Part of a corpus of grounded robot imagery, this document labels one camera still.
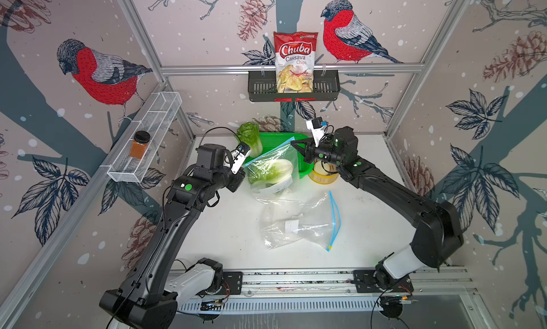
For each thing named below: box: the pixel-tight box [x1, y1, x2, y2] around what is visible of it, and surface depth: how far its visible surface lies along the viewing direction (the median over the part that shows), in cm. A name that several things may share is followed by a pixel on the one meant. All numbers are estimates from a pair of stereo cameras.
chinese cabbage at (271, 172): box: [247, 158, 294, 185], surface depth 76 cm
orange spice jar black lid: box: [129, 130, 151, 160], surface depth 68 cm
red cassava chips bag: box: [273, 31, 319, 94], surface depth 87 cm
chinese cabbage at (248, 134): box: [236, 121, 263, 159], surface depth 106 cm
